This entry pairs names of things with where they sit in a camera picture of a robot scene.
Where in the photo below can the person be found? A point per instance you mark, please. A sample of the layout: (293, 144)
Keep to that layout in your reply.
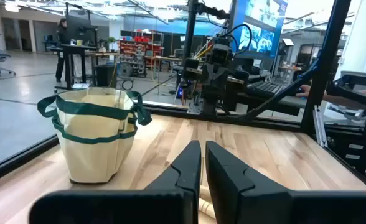
(61, 46)

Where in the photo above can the black aluminium table frame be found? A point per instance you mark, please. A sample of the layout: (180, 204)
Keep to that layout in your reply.
(323, 62)

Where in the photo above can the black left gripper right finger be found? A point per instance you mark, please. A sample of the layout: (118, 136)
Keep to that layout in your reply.
(232, 186)

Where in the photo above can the large blue display screen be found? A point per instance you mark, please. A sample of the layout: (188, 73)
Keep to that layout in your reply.
(264, 31)

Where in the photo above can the person's hand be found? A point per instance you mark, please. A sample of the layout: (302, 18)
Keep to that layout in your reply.
(304, 91)

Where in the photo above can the black metal stand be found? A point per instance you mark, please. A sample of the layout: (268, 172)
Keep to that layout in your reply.
(357, 90)

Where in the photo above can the black standing desk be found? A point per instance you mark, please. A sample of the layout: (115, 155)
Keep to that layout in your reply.
(68, 62)

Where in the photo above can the black waste bin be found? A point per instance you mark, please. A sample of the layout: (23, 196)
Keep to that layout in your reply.
(105, 75)

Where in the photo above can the dark monitor on desk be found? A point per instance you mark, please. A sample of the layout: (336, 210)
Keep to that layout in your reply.
(81, 30)

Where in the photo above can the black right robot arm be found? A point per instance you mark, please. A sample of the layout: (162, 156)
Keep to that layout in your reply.
(214, 99)

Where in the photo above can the black computer keyboard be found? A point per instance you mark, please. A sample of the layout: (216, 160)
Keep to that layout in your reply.
(264, 88)

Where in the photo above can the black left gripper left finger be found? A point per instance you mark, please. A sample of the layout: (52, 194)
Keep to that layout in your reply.
(176, 186)

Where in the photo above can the black drawer cabinet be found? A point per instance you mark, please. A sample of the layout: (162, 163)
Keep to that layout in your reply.
(351, 149)

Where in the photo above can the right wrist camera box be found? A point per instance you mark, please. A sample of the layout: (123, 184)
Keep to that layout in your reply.
(221, 53)

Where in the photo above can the red parts shelf rack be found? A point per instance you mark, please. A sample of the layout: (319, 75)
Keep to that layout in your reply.
(139, 49)

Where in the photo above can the person's forearm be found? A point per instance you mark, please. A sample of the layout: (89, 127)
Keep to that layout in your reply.
(341, 101)

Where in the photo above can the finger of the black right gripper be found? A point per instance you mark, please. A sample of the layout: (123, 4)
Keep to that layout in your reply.
(210, 77)
(223, 77)

